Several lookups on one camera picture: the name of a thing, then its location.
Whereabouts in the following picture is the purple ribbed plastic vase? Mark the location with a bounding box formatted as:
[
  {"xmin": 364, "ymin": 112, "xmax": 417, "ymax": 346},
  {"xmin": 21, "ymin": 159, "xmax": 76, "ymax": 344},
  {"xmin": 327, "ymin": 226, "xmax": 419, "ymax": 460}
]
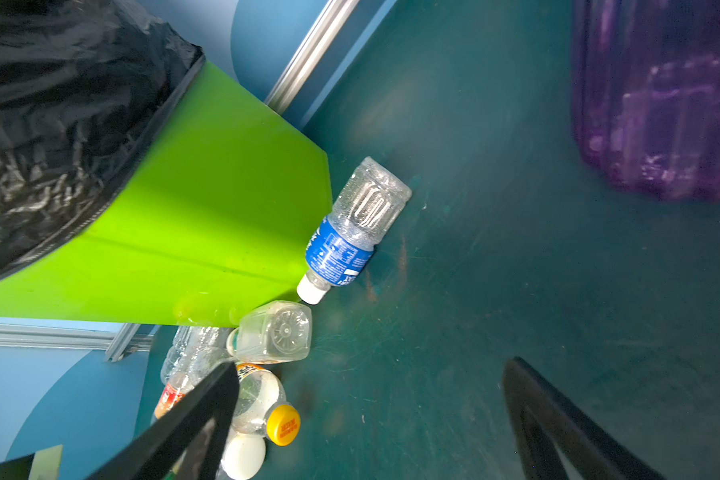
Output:
[{"xmin": 571, "ymin": 1, "xmax": 720, "ymax": 201}]

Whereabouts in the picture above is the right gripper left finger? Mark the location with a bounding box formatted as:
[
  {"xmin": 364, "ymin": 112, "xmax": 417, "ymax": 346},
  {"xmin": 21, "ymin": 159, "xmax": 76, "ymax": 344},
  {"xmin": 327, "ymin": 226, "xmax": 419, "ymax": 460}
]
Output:
[{"xmin": 90, "ymin": 362, "xmax": 239, "ymax": 480}]

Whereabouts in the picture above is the small clear green-cap bottle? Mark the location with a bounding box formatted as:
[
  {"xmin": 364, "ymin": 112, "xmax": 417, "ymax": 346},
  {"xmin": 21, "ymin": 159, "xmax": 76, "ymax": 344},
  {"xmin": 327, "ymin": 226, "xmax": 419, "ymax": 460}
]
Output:
[{"xmin": 226, "ymin": 300, "xmax": 312, "ymax": 364}]

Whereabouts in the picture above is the blue label water bottle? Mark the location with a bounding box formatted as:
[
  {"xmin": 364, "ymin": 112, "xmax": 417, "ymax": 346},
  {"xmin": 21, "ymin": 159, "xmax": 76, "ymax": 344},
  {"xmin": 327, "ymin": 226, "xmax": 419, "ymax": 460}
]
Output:
[{"xmin": 297, "ymin": 157, "xmax": 412, "ymax": 305}]

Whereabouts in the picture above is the green plastic trash bin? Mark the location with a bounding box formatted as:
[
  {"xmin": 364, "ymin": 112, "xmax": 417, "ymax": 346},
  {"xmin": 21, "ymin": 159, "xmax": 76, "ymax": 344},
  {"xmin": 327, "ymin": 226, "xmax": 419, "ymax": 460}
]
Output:
[{"xmin": 0, "ymin": 64, "xmax": 332, "ymax": 326}]

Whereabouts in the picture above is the black bin liner bag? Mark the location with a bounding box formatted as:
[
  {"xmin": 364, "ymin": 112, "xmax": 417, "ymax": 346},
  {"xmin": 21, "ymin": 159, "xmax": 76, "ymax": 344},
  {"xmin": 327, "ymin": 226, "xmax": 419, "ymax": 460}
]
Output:
[{"xmin": 0, "ymin": 1, "xmax": 205, "ymax": 280}]

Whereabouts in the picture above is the clear bottle white cap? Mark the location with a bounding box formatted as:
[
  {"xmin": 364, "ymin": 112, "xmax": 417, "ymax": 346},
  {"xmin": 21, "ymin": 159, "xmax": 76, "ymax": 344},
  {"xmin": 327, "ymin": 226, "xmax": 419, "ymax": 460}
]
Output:
[{"xmin": 160, "ymin": 326, "xmax": 232, "ymax": 384}]

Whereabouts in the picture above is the aluminium frame back rail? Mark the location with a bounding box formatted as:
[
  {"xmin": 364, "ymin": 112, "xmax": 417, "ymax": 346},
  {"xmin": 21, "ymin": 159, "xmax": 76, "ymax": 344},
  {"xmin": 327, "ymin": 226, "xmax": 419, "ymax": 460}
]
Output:
[{"xmin": 265, "ymin": 0, "xmax": 359, "ymax": 115}]

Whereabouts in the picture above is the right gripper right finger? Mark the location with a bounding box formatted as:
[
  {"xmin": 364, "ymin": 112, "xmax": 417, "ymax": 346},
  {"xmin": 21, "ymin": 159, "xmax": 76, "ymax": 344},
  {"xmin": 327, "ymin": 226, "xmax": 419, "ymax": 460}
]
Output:
[{"xmin": 502, "ymin": 357, "xmax": 663, "ymax": 479}]

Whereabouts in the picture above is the clear bottle red label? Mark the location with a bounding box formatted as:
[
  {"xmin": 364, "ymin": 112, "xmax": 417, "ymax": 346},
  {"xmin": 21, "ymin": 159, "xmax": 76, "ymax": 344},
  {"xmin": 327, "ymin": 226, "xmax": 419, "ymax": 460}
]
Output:
[{"xmin": 152, "ymin": 372, "xmax": 196, "ymax": 423}]

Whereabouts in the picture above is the crushed orange label bottle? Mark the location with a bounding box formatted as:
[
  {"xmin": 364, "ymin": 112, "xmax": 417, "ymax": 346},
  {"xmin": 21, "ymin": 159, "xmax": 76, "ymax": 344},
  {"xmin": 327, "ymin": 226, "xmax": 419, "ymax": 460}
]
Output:
[{"xmin": 220, "ymin": 363, "xmax": 301, "ymax": 479}]

